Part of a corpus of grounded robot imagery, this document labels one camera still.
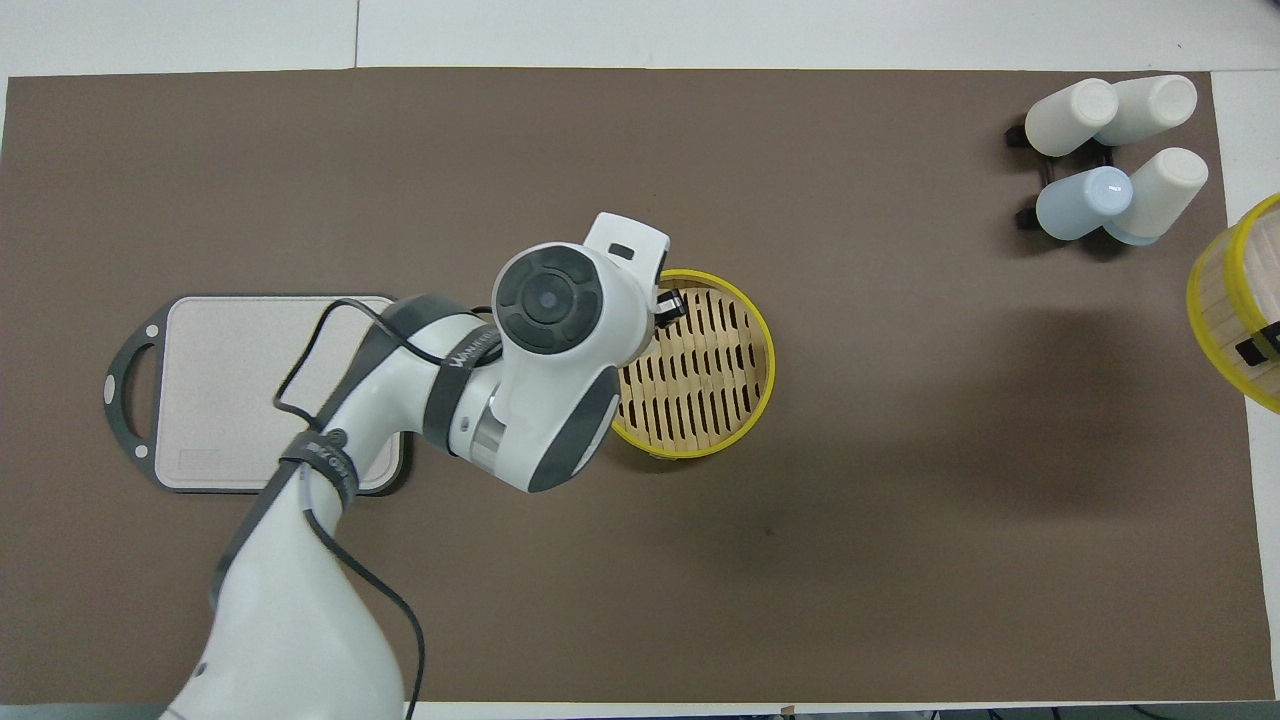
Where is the yellow bamboo steamer basket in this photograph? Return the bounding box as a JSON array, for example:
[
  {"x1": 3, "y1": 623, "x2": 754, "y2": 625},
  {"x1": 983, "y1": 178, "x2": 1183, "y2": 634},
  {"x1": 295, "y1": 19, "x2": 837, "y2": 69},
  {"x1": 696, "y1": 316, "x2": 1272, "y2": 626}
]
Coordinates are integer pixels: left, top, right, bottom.
[{"x1": 610, "y1": 268, "x2": 776, "y2": 459}]

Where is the light blue cup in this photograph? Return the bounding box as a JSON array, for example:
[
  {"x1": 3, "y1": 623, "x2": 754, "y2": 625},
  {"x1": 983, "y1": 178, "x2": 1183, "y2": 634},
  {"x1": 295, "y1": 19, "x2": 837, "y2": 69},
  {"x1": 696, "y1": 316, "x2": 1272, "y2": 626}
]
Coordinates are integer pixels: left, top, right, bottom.
[{"x1": 1035, "y1": 166, "x2": 1134, "y2": 241}]

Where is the white cup blue rim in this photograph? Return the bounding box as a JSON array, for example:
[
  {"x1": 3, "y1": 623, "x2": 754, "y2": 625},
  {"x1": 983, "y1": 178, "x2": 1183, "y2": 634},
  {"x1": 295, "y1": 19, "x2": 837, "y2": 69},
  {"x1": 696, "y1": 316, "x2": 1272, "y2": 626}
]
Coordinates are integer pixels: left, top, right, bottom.
[{"x1": 1095, "y1": 75, "x2": 1198, "y2": 148}]

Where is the black cup rack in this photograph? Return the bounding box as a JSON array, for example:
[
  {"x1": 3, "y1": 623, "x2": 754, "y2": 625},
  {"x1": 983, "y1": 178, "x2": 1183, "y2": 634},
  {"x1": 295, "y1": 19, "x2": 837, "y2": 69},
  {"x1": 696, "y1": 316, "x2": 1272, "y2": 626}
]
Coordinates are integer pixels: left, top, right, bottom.
[{"x1": 1005, "y1": 118, "x2": 1116, "y2": 233}]

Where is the cream cup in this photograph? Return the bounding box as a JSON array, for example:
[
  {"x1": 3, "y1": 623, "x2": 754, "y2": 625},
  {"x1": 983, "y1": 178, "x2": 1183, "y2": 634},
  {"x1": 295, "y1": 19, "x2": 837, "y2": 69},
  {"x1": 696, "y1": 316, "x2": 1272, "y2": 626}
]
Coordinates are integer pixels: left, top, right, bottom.
[{"x1": 1025, "y1": 78, "x2": 1119, "y2": 158}]

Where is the brown table mat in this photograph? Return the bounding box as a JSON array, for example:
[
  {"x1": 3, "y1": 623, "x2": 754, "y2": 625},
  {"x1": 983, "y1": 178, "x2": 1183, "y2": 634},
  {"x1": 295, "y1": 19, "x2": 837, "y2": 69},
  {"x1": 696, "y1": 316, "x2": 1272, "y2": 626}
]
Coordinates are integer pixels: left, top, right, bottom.
[{"x1": 0, "y1": 67, "x2": 1259, "y2": 704}]

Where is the grey cutting board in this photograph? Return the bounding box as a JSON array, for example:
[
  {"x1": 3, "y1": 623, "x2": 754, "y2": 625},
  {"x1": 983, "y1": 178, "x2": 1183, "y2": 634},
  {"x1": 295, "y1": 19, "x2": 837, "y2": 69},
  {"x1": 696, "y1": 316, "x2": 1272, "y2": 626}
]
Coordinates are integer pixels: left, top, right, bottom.
[{"x1": 103, "y1": 293, "x2": 409, "y2": 496}]

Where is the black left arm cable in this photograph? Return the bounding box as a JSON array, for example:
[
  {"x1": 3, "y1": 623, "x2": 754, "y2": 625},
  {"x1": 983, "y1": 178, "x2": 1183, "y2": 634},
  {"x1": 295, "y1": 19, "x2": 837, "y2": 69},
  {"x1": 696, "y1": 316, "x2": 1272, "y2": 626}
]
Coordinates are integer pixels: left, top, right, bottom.
[{"x1": 272, "y1": 298, "x2": 501, "y2": 720}]

